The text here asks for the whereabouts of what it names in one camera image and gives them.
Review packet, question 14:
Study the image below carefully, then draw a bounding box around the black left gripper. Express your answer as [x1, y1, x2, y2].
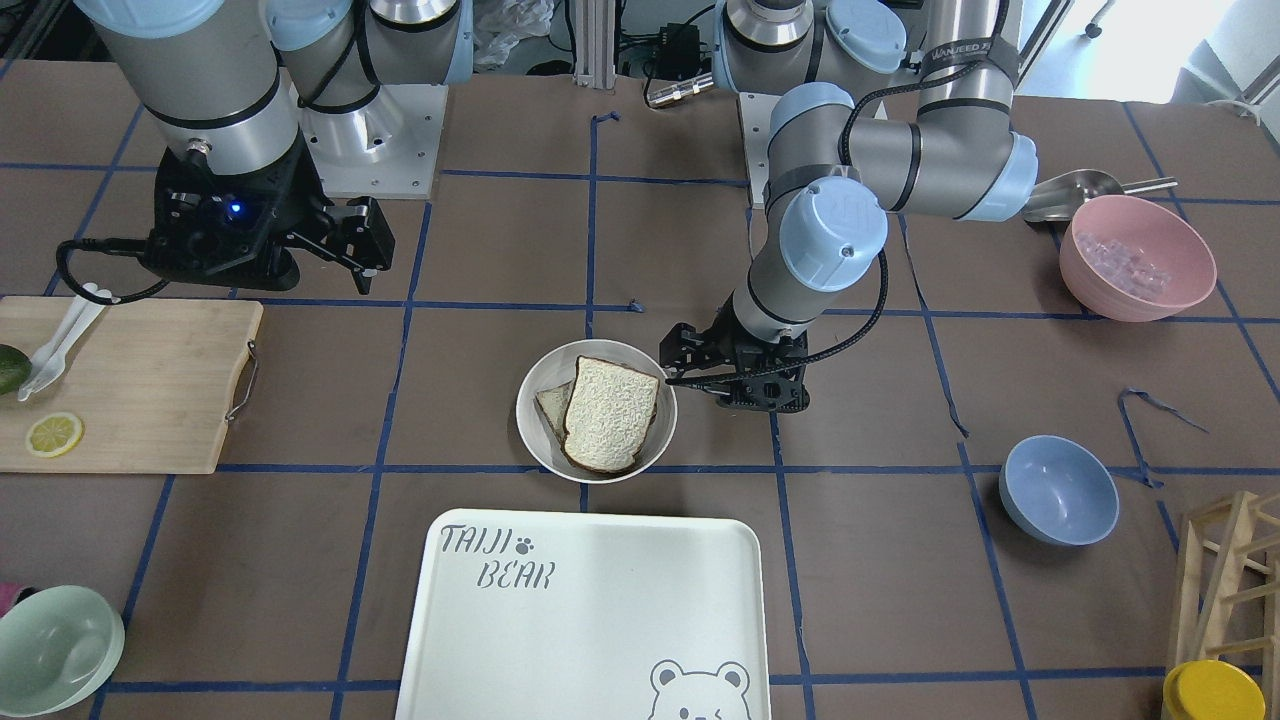
[659, 305, 810, 414]

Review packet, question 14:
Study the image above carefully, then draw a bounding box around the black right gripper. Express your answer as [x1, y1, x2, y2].
[140, 135, 396, 295]

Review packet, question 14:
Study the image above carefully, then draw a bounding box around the bread slice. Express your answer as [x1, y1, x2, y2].
[535, 380, 575, 445]
[562, 356, 660, 475]

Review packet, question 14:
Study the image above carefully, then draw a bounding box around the cream round plate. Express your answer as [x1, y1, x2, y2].
[515, 340, 678, 484]

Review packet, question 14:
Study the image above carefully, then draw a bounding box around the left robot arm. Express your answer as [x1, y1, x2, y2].
[659, 1, 1039, 413]

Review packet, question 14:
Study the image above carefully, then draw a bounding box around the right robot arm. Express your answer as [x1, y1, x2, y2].
[56, 1, 475, 306]

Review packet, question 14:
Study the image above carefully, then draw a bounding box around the bread slice on plate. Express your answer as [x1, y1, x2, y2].
[535, 380, 575, 445]

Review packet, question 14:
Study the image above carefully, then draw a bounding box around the wooden cutting board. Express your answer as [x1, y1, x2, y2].
[1, 299, 264, 475]

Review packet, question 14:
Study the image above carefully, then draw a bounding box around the white plastic fork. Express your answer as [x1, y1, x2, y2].
[26, 290, 113, 393]

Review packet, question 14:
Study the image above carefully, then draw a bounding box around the white plastic spoon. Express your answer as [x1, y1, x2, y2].
[17, 283, 99, 404]

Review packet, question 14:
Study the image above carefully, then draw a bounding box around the lemon slice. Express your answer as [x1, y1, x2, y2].
[26, 413, 84, 459]

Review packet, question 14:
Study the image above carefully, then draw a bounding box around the cream bear tray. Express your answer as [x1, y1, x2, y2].
[396, 509, 771, 719]

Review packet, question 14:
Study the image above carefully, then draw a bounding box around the blue bowl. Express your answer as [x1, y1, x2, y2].
[998, 436, 1120, 547]

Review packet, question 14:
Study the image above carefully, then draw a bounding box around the metal scoop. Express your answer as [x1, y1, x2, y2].
[1020, 169, 1180, 224]

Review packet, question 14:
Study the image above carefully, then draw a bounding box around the pink bowl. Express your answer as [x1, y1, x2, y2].
[1059, 195, 1219, 322]

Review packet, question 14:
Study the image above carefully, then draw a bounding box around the ice cubes pile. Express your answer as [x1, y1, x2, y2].
[1075, 232, 1172, 301]

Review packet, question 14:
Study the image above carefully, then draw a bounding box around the pink cup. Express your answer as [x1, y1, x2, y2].
[0, 582, 40, 618]

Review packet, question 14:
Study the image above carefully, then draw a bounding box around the green bowl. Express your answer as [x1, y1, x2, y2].
[1, 585, 125, 717]

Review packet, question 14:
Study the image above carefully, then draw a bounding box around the wooden cup rack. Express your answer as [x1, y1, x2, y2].
[1167, 491, 1279, 703]

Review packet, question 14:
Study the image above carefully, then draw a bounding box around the yellow cup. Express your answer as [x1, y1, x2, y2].
[1161, 659, 1266, 719]

